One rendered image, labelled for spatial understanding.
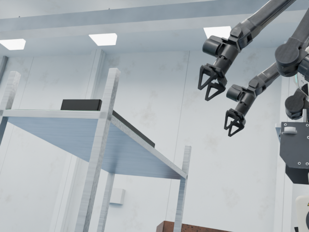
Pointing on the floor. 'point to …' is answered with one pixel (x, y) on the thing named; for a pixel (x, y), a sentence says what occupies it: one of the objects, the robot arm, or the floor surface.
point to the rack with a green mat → (96, 147)
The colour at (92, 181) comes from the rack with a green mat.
